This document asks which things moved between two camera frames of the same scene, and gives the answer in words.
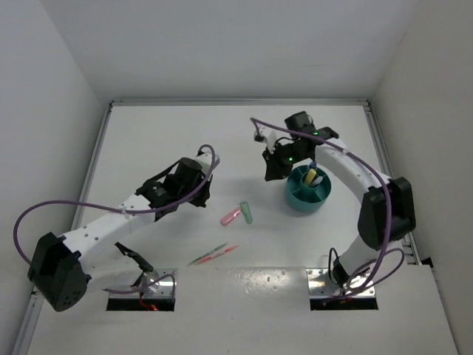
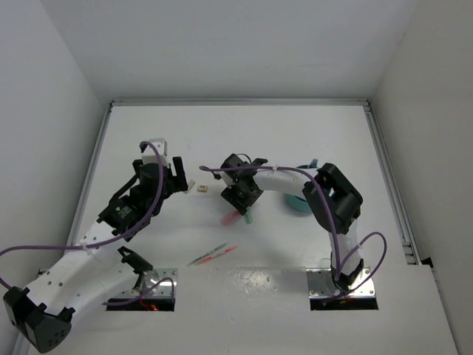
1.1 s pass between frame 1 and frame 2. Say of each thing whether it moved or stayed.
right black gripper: moved
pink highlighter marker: stayed
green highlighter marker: stayed
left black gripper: moved
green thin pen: stayed
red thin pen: stayed
